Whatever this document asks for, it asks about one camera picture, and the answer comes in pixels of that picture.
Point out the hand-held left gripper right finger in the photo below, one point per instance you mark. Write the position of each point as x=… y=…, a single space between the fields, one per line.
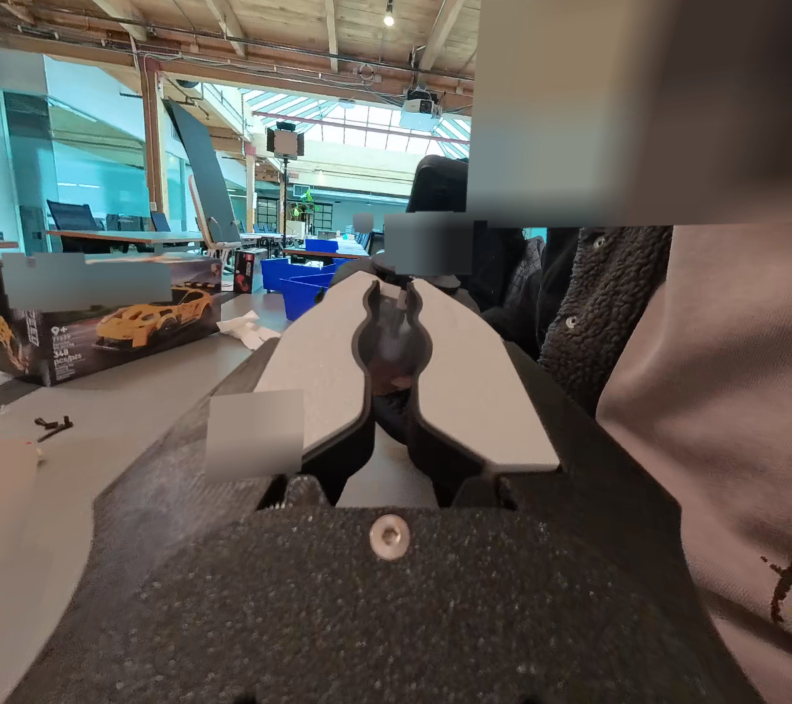
x=482 y=394

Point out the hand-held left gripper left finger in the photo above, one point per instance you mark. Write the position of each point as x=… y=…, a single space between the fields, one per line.
x=322 y=357

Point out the grey desk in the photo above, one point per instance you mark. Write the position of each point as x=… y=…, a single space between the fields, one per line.
x=142 y=388

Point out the blue plastic bin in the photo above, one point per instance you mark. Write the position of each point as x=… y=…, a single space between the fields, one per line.
x=334 y=248
x=281 y=274
x=306 y=295

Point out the black jacket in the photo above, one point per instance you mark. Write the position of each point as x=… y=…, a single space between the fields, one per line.
x=507 y=283

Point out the white crumpled paper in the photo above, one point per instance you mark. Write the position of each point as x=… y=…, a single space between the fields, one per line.
x=244 y=329

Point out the small black red box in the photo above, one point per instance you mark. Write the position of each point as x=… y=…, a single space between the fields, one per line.
x=249 y=270

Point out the person's dark fleece jacket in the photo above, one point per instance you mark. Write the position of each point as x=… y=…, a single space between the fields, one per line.
x=606 y=308

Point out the green potted plant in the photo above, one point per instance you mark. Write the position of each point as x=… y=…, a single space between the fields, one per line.
x=303 y=204

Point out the white ceiling projector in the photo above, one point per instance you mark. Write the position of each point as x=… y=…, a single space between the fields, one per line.
x=421 y=110

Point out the black toy car box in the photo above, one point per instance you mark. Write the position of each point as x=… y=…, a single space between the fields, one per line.
x=124 y=339

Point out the studio light panel on stand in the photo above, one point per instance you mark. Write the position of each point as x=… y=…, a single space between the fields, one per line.
x=285 y=141

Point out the dark leaning board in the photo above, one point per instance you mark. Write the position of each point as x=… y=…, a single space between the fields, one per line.
x=207 y=178

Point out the person's pink shirt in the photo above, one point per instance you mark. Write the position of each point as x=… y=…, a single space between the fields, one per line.
x=711 y=407

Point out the wooden office table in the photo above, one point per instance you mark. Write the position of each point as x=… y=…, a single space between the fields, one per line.
x=124 y=236

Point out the ceiling spot lamp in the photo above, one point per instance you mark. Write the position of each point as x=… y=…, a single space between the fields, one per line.
x=388 y=18

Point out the small black toy pieces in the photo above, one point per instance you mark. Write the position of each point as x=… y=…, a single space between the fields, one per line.
x=52 y=428

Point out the black office chairs row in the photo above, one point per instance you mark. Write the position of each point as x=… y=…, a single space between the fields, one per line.
x=74 y=216

